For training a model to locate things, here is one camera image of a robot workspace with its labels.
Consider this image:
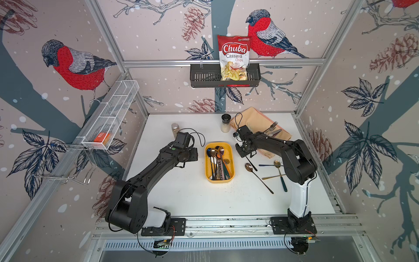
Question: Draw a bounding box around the black metal spoon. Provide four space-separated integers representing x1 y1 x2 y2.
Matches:
246 156 258 172

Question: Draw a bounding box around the yellow plastic storage box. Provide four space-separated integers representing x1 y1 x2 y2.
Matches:
204 142 235 183

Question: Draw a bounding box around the blue metal spoon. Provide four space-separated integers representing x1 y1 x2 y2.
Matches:
206 148 215 180

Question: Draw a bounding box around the copper spoon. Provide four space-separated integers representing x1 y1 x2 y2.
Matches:
210 148 219 180

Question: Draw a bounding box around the gold spoon long handle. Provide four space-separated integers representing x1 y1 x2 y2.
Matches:
262 175 283 180

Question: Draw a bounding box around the iridescent rainbow spoon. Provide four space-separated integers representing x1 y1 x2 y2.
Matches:
218 146 230 180

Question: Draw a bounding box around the steel spoon patterned handle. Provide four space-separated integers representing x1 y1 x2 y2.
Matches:
217 161 225 180

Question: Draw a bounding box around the orange plastic spoon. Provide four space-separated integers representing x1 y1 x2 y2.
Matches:
218 152 231 180

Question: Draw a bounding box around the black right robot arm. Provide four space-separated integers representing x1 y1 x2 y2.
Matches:
233 126 318 228

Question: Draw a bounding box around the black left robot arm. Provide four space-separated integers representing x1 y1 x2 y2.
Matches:
105 132 198 234

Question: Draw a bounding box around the orange box on shelf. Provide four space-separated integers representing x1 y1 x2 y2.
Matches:
93 132 111 144

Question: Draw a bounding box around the knife on napkin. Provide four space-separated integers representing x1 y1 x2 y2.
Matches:
270 129 282 136

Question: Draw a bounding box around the clear glass spice jar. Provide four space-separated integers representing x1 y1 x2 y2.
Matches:
171 123 180 138

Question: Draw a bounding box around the dark fork on napkin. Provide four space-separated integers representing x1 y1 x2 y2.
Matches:
264 121 278 133

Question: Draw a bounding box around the red Chuba chips bag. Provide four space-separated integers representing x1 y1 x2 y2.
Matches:
217 36 252 81

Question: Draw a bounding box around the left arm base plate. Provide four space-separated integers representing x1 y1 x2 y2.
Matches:
141 218 187 236

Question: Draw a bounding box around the black wire wall basket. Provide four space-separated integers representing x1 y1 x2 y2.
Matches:
190 64 261 88

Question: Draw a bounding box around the white wire wall shelf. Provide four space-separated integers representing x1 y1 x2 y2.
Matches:
82 80 139 150

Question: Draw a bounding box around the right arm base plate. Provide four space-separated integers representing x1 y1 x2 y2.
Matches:
268 215 318 235

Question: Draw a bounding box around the wire hook rack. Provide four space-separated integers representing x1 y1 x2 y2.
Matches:
32 142 97 185

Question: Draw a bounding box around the aluminium front rail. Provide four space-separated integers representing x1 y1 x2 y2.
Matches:
93 214 364 240

